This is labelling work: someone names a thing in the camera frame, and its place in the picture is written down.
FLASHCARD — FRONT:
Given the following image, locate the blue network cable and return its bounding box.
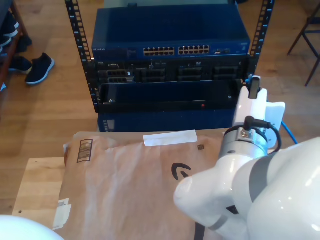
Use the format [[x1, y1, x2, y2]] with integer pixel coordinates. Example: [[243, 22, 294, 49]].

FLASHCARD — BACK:
[[280, 120, 300, 145]]

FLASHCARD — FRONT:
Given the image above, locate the black rack server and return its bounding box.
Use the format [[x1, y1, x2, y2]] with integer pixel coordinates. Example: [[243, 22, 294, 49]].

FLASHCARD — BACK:
[[94, 59, 251, 83]]

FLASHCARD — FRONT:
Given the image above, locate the dark metal chair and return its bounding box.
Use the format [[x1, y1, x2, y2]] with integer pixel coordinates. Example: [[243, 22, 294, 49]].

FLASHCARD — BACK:
[[286, 2, 320, 88]]

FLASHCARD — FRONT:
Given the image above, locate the grey flat panel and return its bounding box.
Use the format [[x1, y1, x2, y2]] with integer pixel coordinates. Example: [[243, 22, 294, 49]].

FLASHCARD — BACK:
[[103, 0, 237, 10]]

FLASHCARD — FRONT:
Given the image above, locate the brown packing paper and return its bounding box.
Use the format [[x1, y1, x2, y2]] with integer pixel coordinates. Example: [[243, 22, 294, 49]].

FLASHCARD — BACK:
[[49, 128, 227, 240]]

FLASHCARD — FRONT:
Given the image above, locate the dark sneaker white sole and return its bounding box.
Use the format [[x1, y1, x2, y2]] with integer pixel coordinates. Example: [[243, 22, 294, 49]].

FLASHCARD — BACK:
[[24, 52, 56, 86], [0, 34, 13, 48], [0, 11, 20, 38], [8, 55, 33, 75]]

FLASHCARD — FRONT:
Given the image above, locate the black shoe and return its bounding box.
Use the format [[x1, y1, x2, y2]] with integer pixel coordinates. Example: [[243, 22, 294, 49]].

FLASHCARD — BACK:
[[14, 34, 33, 54]]

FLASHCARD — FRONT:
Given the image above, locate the blue network switch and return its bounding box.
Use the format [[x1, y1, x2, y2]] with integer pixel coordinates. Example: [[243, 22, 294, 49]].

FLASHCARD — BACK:
[[91, 4, 252, 61]]

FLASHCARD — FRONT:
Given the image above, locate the black server rack frame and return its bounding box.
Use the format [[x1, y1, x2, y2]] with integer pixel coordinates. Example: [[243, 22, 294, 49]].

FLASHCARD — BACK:
[[64, 0, 276, 115]]

